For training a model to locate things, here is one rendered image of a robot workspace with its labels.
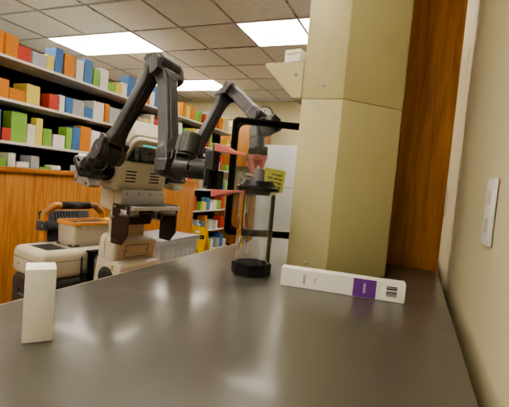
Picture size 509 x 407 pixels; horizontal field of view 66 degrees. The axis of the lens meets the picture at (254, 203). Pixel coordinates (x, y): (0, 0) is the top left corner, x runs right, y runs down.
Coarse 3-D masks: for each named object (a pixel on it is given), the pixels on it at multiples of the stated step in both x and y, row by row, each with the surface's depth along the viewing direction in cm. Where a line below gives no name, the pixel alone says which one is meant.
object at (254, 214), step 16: (240, 192) 99; (256, 192) 96; (272, 192) 97; (240, 208) 99; (256, 208) 96; (272, 208) 99; (240, 224) 98; (256, 224) 96; (240, 240) 98; (256, 240) 97; (240, 256) 98; (256, 256) 97
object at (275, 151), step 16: (240, 128) 132; (256, 128) 132; (272, 128) 133; (240, 144) 132; (256, 144) 133; (272, 144) 133; (288, 144) 134; (240, 160) 133; (256, 160) 133; (272, 160) 134; (288, 160) 134; (272, 176) 134; (288, 176) 134; (288, 192) 135; (288, 208) 135; (288, 224) 135
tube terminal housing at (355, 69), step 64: (320, 0) 103; (384, 0) 104; (320, 64) 103; (384, 64) 106; (320, 128) 104; (384, 128) 107; (320, 192) 104; (384, 192) 109; (320, 256) 104; (384, 256) 111
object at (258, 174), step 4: (256, 172) 99; (260, 172) 99; (264, 172) 100; (256, 176) 99; (260, 176) 99; (244, 180) 99; (248, 180) 98; (252, 180) 97; (256, 180) 97; (260, 180) 99; (244, 184) 97; (248, 184) 97; (252, 184) 96; (256, 184) 96; (260, 184) 96; (264, 184) 96; (268, 184) 97; (272, 184) 98
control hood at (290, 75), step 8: (272, 64) 108; (280, 64) 108; (288, 64) 107; (296, 64) 106; (304, 64) 105; (272, 72) 109; (280, 72) 108; (288, 72) 107; (296, 72) 106; (304, 72) 105; (280, 80) 108; (288, 80) 107; (296, 80) 106; (288, 88) 107; (296, 88) 106; (296, 96) 106
